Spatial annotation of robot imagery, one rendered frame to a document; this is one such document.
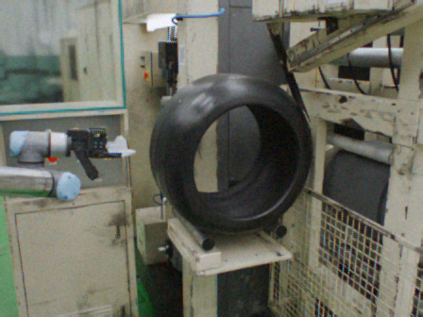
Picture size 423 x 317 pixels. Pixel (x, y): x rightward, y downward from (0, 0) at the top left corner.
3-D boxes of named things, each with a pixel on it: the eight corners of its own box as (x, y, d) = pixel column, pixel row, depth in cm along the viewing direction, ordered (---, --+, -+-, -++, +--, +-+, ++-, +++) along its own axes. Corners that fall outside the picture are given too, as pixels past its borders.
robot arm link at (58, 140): (50, 160, 123) (50, 153, 131) (67, 160, 125) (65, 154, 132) (51, 135, 122) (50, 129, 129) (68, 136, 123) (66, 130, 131)
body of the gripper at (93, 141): (109, 133, 128) (67, 131, 123) (107, 160, 130) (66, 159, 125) (106, 128, 134) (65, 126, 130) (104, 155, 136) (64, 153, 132)
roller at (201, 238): (173, 214, 173) (173, 204, 171) (183, 213, 174) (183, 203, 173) (202, 252, 141) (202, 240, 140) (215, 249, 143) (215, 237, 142)
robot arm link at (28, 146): (10, 157, 126) (10, 128, 125) (49, 158, 130) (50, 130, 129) (8, 161, 118) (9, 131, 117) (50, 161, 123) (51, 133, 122)
